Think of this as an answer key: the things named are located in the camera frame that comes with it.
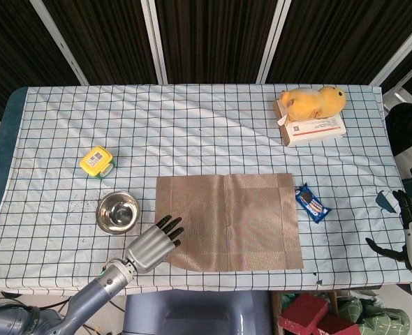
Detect stainless steel bowl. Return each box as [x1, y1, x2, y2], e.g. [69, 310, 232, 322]
[96, 191, 140, 235]

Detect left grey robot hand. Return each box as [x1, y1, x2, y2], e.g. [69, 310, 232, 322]
[124, 215, 186, 274]

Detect white cardboard shipping box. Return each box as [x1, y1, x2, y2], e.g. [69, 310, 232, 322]
[274, 99, 346, 148]

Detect green patterned cloth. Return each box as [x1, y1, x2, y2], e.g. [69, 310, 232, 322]
[334, 295, 411, 335]

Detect small red box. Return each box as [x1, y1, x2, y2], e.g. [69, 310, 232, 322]
[316, 313, 360, 335]

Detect yellow-lidded green container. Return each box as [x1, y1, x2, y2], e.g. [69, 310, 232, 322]
[79, 145, 116, 179]

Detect blue-grey robot torso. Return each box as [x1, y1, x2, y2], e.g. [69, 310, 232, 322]
[123, 290, 273, 335]

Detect tangled black floor cables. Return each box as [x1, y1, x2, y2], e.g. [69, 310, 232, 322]
[0, 292, 74, 315]

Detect yellow plush toy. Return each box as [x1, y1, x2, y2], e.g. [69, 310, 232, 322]
[279, 86, 347, 123]

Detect blue cookie pack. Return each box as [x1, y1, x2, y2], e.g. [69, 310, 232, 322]
[294, 182, 332, 225]

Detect brown woven placemat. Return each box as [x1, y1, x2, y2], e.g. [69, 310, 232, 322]
[155, 172, 304, 272]

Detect white black-checked tablecloth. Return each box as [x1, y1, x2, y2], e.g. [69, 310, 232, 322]
[0, 83, 412, 296]

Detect black chair back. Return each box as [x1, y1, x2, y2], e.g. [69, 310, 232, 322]
[385, 103, 412, 158]

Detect white partition frame post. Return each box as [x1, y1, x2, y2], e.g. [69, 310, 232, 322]
[256, 0, 293, 84]
[369, 19, 412, 87]
[29, 0, 89, 86]
[140, 0, 168, 84]

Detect large red box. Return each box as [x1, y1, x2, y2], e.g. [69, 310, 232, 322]
[279, 293, 330, 335]

